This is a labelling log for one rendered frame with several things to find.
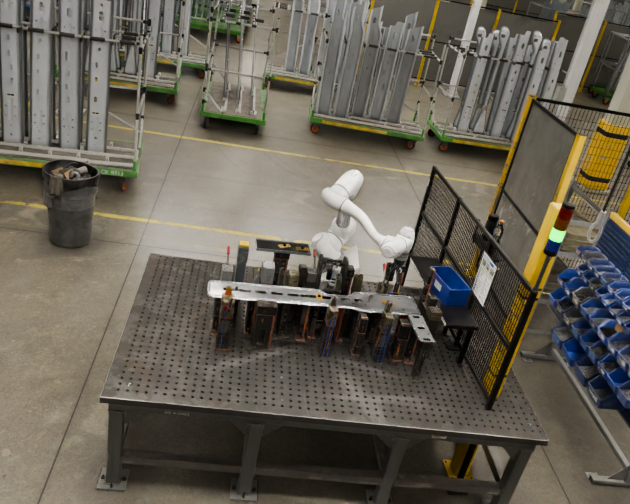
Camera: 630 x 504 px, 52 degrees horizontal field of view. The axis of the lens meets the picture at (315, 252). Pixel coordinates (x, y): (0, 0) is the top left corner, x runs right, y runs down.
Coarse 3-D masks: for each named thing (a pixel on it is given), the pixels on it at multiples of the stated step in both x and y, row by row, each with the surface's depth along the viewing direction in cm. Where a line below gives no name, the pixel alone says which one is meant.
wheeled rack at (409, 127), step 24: (384, 48) 1018; (432, 48) 1078; (312, 96) 1097; (432, 96) 1023; (312, 120) 1038; (336, 120) 1046; (360, 120) 1071; (384, 120) 1099; (408, 120) 1128; (408, 144) 1074
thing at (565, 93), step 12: (600, 0) 896; (600, 12) 903; (588, 24) 916; (600, 24) 911; (588, 36) 918; (576, 48) 937; (588, 48) 926; (576, 60) 936; (576, 72) 942; (564, 84) 962; (576, 84) 950; (564, 96) 958; (564, 108) 967; (564, 120) 976
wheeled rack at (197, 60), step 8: (144, 8) 1239; (192, 16) 1257; (208, 32) 1187; (160, 40) 1270; (160, 56) 1205; (168, 56) 1207; (176, 56) 1232; (184, 56) 1233; (192, 56) 1258; (200, 56) 1258; (184, 64) 1207; (192, 64) 1209; (200, 64) 1215; (200, 72) 1225
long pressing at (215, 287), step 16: (208, 288) 399; (240, 288) 405; (256, 288) 408; (272, 288) 412; (288, 288) 416; (304, 288) 418; (304, 304) 403; (320, 304) 406; (352, 304) 412; (368, 304) 416; (384, 304) 420; (400, 304) 424
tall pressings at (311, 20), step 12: (300, 0) 1232; (312, 0) 1235; (336, 0) 1208; (348, 0) 1235; (312, 12) 1244; (348, 12) 1223; (300, 24) 1245; (312, 24) 1254; (312, 36) 1262; (324, 36) 1242; (288, 48) 1265; (312, 48) 1264; (324, 48) 1273; (288, 60) 1279; (300, 60) 1273; (300, 72) 1289
